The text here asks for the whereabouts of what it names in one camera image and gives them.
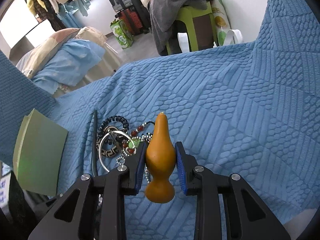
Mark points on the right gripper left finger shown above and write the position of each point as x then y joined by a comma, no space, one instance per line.
73,215

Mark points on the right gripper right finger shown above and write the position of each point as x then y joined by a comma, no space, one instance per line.
247,216

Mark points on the small green jewelry piece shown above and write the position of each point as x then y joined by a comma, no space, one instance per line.
133,143

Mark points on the orange gourd ornament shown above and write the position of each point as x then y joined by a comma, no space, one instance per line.
160,162

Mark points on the black patterned bangle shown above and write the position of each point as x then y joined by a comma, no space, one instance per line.
109,149

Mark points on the green open cardboard box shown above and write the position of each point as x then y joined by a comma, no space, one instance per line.
37,154

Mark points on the right blue textured cushion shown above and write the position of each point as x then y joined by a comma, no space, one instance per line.
250,108

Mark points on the blue textured cushion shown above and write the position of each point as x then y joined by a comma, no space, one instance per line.
250,108
37,104

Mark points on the left blue textured cushion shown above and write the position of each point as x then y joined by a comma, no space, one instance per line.
37,104

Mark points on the light blue bed sheet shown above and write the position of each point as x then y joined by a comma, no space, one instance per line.
69,65

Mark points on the beige pink quilt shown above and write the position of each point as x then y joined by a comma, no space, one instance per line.
35,60

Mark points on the green shopping bag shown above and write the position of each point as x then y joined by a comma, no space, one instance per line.
122,34

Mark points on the fruit pattern rolled mat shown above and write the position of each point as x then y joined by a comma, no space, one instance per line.
221,23

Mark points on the green plastic stool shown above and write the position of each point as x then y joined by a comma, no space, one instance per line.
193,30

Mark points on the red suitcase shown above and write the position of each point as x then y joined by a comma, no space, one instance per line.
132,20

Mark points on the hanging clothes rack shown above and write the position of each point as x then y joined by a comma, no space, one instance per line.
59,13

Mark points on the grey blanket on stool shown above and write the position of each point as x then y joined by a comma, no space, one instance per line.
163,13

